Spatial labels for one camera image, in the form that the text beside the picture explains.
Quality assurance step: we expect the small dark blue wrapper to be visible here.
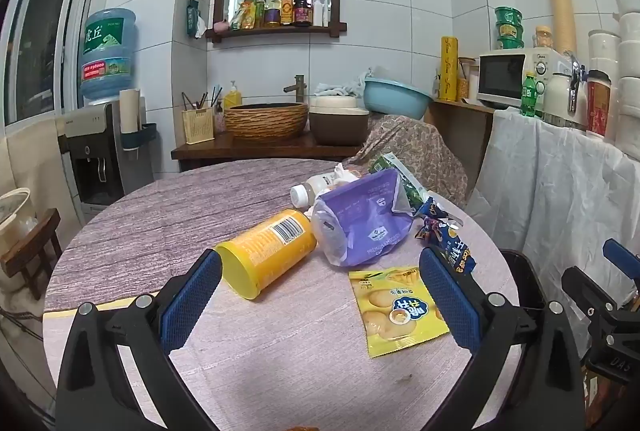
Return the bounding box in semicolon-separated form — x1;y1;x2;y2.
416;197;463;242

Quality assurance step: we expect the brown rice cooker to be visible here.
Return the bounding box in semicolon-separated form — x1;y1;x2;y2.
309;95;371;146

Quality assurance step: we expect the blue snack packet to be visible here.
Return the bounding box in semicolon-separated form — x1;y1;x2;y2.
429;226;478;274

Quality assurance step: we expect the yellow biscuit packet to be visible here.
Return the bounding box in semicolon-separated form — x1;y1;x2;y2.
348;266;451;358

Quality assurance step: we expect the red paper cup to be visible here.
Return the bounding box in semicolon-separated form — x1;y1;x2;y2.
586;70;613;136

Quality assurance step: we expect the light blue basin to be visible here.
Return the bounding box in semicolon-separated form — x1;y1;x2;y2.
363;78;435;120

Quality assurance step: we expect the floral cloth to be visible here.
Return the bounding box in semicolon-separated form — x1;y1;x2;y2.
342;113;469;206

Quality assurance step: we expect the yellow seasoning packet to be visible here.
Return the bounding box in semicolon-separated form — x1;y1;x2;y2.
230;0;257;30

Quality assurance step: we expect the yellow wrap roll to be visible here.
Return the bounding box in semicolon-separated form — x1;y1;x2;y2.
439;36;460;102

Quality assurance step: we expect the white plastic sheet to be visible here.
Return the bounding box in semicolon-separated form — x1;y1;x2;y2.
465;107;640;357

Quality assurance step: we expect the green snack packet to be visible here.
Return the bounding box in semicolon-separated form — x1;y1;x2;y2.
369;152;431;217

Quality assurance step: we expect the white microwave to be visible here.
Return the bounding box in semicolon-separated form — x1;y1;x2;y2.
476;48;566;109

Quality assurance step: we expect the chopsticks bundle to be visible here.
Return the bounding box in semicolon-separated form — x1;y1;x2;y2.
181;86;223;112

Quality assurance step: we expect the window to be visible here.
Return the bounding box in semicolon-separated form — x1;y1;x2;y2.
0;0;98;126

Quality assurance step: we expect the yellow soap bottle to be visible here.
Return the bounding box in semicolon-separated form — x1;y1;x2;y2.
223;81;243;110

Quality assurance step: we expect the stack of paper cups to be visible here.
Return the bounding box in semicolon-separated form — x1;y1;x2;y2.
543;0;577;56

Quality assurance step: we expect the bronze faucet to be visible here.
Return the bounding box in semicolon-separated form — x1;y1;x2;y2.
283;74;307;104

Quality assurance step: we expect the white paper cup tube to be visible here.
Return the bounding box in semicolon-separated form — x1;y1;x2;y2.
119;88;142;134

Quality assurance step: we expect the yellow cylindrical canister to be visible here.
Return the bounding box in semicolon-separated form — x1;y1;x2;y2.
214;208;318;301

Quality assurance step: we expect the green tissue pack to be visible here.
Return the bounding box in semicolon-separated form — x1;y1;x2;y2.
186;0;207;39

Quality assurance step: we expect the woven brown basin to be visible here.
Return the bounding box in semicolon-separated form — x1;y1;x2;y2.
223;102;309;142

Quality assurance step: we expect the green soda bottle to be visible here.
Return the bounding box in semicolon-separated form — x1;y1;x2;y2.
520;71;538;118

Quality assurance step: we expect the glass jar with grains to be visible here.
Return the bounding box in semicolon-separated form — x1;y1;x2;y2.
457;57;479;100

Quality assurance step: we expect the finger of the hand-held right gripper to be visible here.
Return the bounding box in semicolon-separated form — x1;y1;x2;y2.
561;266;623;318
602;238;640;282

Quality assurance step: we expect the blue water jug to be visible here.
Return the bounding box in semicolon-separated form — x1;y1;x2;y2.
80;8;137;106

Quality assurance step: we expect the beige chopstick holder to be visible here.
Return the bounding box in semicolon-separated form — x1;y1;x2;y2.
181;107;217;146

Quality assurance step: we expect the water dispenser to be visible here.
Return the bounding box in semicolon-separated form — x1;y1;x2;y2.
56;102;156;212

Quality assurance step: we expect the crumpled white tissue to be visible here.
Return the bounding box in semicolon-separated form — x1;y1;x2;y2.
334;163;362;186

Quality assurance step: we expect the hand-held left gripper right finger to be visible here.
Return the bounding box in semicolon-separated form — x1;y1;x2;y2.
419;246;586;431

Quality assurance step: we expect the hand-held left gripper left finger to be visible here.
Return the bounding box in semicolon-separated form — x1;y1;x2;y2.
56;248;223;431

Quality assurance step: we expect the white bottle with orange label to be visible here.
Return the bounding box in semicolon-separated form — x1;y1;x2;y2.
290;174;351;210

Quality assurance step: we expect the white kettle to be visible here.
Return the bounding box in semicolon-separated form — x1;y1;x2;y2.
542;53;588;128

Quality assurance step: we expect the wooden stool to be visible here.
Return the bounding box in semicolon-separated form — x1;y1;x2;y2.
0;208;63;299

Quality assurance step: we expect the purple plastic pouch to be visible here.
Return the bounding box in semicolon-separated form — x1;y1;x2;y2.
311;168;416;268

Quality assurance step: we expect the pale blue towel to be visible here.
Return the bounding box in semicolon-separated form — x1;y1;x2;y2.
315;67;376;96

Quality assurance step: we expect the wooden side table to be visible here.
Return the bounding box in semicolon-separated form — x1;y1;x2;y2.
425;98;496;202

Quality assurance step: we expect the wooden sink counter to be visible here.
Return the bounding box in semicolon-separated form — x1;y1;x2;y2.
171;131;368;172

